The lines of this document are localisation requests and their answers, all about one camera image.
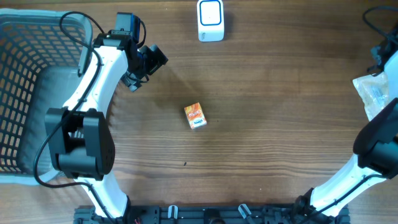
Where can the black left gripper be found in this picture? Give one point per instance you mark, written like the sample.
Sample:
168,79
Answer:
156,58

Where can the white resealable pouch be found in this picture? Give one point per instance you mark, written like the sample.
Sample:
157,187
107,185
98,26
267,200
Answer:
374,93

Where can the white barcode scanner box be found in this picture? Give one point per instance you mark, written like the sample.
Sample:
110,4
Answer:
210,17

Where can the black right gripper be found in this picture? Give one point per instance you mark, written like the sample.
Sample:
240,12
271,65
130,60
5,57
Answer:
375,49

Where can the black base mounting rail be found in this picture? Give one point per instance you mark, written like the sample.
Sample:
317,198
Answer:
267,214

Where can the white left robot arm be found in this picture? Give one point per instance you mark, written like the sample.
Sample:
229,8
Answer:
79,140

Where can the grey plastic lattice basket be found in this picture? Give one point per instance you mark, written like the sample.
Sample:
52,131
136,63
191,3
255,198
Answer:
42,64

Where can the orange small carton box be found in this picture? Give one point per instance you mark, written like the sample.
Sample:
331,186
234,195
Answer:
195,115

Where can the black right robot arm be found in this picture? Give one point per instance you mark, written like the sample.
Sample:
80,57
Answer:
374,158

